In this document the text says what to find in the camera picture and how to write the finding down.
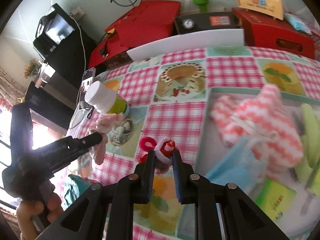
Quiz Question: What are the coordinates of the pink patterned cloth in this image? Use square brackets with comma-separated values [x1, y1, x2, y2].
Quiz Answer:
[87, 113, 124, 165]

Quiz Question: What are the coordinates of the red pink hair scrunchie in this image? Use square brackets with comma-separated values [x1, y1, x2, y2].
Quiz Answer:
[139, 137, 177, 166]

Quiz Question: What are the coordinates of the blue face mask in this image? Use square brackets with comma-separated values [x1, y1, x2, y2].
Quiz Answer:
[206, 135, 268, 193]

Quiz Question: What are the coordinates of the pink white zigzag towel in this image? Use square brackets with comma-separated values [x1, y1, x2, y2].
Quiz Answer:
[209, 84, 303, 173]

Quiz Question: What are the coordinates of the light green cloth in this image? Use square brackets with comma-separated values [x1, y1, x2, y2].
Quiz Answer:
[295, 103, 319, 183]

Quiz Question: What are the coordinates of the person's left hand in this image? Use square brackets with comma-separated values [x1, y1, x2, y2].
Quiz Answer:
[16, 192, 63, 240]

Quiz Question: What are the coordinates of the teal plastic toy case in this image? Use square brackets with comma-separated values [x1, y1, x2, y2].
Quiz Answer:
[62, 174, 92, 210]

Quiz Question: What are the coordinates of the white bottle green label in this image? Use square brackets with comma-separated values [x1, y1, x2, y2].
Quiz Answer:
[85, 81, 130, 117]

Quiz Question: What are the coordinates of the smartphone with lit screen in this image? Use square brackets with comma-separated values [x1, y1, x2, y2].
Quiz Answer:
[79, 68, 96, 110]

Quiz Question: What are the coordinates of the black cabinet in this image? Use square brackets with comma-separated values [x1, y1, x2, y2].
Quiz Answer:
[24, 27, 98, 131]

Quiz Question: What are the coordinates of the teal shallow cardboard tray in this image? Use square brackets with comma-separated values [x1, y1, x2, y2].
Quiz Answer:
[176, 87, 320, 240]

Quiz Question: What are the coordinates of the checkered cake pattern tablecloth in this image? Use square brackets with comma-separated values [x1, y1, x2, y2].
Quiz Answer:
[64, 45, 320, 240]

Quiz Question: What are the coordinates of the black monitor device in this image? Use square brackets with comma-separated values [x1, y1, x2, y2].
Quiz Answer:
[33, 3, 75, 59]

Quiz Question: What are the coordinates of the white foam board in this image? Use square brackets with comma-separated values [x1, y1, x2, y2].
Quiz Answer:
[127, 29, 245, 61]

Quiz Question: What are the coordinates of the black box with qr code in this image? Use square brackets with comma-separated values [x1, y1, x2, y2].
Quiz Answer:
[174, 12, 240, 35]

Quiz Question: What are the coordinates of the green dumbbell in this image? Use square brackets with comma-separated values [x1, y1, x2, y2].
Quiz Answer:
[193, 0, 209, 12]

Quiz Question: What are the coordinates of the blue wet wipes pack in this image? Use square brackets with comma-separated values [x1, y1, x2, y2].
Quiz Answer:
[284, 12, 312, 35]

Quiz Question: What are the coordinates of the white charging cable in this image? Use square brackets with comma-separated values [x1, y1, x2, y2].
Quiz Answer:
[68, 10, 94, 131]

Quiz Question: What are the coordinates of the red cardboard box with handle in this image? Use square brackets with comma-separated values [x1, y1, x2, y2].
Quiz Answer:
[232, 8, 315, 59]

